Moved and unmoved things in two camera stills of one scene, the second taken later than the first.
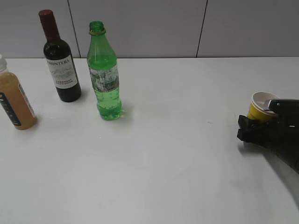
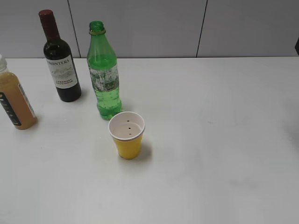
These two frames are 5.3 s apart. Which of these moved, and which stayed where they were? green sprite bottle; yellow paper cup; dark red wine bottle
Moved: yellow paper cup
Stayed: green sprite bottle; dark red wine bottle
